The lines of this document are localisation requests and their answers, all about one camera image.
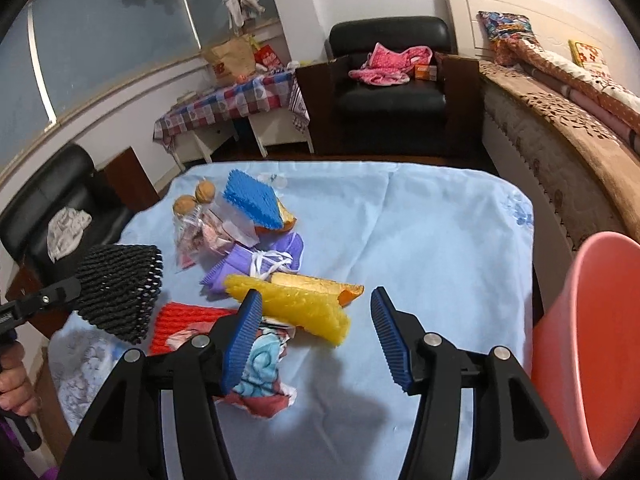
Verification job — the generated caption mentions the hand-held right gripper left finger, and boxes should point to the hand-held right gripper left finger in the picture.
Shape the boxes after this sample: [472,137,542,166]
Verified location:
[57,289,264,480]

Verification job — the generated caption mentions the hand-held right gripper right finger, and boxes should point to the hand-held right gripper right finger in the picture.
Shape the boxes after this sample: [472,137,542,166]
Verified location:
[370,286,583,480]

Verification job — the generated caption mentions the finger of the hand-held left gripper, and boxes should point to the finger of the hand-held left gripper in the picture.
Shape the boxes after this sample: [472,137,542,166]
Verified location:
[12,276,83,328]

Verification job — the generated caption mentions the colourful printed wrapper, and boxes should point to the colourful printed wrapper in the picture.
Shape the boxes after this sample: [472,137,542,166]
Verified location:
[165,317,297,418]

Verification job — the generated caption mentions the yellow foam fruit net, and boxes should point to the yellow foam fruit net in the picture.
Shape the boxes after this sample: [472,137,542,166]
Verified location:
[223,274,351,347]

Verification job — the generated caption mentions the black foam fruit net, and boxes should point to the black foam fruit net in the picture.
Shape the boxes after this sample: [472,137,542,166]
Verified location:
[74,244,164,345]

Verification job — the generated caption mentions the purple cloth pouch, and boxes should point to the purple cloth pouch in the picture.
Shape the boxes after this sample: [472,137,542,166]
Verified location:
[200,232,306,293]

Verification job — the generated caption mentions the clear plastic snack bag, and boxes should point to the clear plastic snack bag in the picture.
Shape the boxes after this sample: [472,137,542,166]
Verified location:
[174,200,261,273]

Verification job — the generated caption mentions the blue foam fruit net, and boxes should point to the blue foam fruit net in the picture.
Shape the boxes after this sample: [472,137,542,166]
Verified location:
[222,170,283,231]

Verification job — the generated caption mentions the pink plastic bucket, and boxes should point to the pink plastic bucket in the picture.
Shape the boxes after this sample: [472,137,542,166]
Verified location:
[531,231,640,480]

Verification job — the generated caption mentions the person's left hand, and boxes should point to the person's left hand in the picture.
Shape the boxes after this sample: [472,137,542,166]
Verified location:
[0,340,42,418]

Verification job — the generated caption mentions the red foam fruit net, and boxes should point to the red foam fruit net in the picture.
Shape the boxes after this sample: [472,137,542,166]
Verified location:
[149,302,238,357]

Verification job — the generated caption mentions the white crumpled cloth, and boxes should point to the white crumpled cloth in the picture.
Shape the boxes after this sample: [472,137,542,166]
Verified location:
[46,206,93,263]

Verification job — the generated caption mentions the large orange peel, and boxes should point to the large orange peel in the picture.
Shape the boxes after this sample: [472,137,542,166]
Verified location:
[272,274,366,307]

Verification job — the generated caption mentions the light blue tablecloth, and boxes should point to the light blue tablecloth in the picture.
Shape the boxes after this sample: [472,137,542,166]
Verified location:
[47,160,536,480]

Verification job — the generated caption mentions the black armchair with white cloth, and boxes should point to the black armchair with white cloth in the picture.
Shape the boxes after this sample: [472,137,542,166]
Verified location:
[0,143,161,311]

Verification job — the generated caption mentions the small orange peel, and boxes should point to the small orange peel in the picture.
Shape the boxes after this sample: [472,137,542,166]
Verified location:
[255,197,297,233]

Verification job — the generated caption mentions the white side table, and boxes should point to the white side table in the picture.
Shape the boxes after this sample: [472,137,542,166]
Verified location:
[172,110,316,171]

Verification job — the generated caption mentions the checkered tablecloth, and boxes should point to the checkered tablecloth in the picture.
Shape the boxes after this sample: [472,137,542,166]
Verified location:
[152,71,311,153]

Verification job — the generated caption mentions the black armchair with pink cloth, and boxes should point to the black armchair with pink cloth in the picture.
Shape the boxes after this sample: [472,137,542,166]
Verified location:
[295,16,483,158]

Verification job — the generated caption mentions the brown patterned bed blanket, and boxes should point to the brown patterned bed blanket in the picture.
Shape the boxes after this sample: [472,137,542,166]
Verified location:
[479,60,640,251]

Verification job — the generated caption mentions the large window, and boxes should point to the large window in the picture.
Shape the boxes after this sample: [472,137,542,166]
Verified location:
[0,0,281,171]

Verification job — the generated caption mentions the pink dotted cloth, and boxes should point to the pink dotted cloth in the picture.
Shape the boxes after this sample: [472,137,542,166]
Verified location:
[348,43,435,86]

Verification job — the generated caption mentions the brown paper bag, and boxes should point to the brown paper bag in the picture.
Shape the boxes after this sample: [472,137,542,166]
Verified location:
[201,35,257,83]

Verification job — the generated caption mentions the red bag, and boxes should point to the red bag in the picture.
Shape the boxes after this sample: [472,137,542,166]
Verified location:
[252,45,283,72]

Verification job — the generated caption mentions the folded floral quilt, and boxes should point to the folded floral quilt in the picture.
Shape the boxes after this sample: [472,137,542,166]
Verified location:
[507,37,640,146]

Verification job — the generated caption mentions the colourful printed pillow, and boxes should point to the colourful printed pillow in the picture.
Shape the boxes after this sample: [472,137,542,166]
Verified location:
[476,10,538,67]

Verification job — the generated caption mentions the white printed hanging cloth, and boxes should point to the white printed hanging cloth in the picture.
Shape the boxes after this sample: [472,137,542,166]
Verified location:
[222,0,267,31]

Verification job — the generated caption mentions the yellow floral pillow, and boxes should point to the yellow floral pillow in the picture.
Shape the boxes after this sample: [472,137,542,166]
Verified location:
[568,40,613,81]

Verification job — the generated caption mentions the white bed frame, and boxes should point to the white bed frame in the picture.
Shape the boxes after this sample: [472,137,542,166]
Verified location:
[434,0,640,281]

